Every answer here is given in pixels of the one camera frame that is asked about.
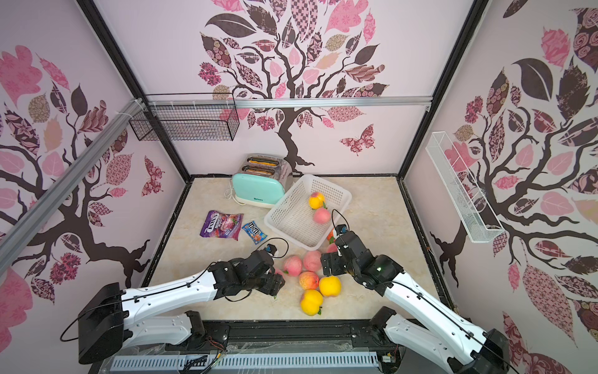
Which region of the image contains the yellow peach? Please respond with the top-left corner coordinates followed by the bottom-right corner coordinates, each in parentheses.
top-left (308, 192), bottom-right (326, 210)
top-left (300, 289), bottom-right (323, 316)
top-left (319, 276), bottom-right (342, 298)

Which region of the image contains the small pink peach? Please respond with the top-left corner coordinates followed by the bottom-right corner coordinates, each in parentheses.
top-left (313, 207), bottom-right (331, 224)

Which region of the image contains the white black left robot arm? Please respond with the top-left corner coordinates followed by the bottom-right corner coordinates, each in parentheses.
top-left (74, 249), bottom-right (285, 365)

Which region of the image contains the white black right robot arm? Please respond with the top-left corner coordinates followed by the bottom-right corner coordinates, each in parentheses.
top-left (321, 225), bottom-right (510, 373)

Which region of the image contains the white plastic basket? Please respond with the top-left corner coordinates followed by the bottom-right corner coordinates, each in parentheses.
top-left (264, 175), bottom-right (352, 251)

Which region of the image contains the pink peach upper middle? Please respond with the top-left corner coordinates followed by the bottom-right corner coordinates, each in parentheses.
top-left (303, 251), bottom-right (322, 272)

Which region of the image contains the pink peach upper left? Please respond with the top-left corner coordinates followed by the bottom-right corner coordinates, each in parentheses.
top-left (283, 256), bottom-right (303, 277)

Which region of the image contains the orange pink peach centre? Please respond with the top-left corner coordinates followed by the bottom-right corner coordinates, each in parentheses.
top-left (298, 271), bottom-right (320, 291)

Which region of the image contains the yellow peach front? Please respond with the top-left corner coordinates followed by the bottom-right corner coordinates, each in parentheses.
top-left (300, 289), bottom-right (323, 316)

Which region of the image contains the blue candy packet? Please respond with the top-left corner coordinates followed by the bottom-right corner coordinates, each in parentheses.
top-left (242, 221), bottom-right (268, 245)

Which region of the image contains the purple candy bag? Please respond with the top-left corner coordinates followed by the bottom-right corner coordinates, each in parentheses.
top-left (200, 210), bottom-right (244, 241)

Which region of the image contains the mint green toaster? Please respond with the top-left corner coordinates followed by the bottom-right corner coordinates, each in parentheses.
top-left (231, 154), bottom-right (293, 208)

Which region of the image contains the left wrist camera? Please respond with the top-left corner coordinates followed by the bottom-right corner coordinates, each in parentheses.
top-left (265, 244), bottom-right (277, 257)

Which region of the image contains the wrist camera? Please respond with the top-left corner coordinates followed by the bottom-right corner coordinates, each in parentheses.
top-left (265, 244), bottom-right (277, 257)
top-left (335, 224), bottom-right (349, 235)

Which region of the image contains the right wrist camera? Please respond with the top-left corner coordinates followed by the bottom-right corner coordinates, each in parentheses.
top-left (335, 224), bottom-right (349, 235)

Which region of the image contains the white wire wall shelf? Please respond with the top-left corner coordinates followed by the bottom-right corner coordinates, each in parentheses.
top-left (425, 132), bottom-right (506, 243)

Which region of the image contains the white slotted cable duct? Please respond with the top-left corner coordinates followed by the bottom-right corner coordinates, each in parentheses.
top-left (108, 352), bottom-right (378, 373)

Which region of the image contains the black wire wall basket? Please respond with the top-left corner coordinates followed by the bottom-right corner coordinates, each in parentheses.
top-left (129, 91), bottom-right (241, 141)

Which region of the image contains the aluminium rail back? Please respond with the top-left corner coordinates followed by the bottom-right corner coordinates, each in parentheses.
top-left (148, 96), bottom-right (433, 108)

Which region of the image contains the aluminium rail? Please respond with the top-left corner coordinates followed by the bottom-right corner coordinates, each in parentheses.
top-left (148, 96), bottom-right (433, 108)
top-left (1, 98), bottom-right (143, 272)

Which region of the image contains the aluminium rail left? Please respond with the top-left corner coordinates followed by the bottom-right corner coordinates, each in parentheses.
top-left (1, 98), bottom-right (143, 272)

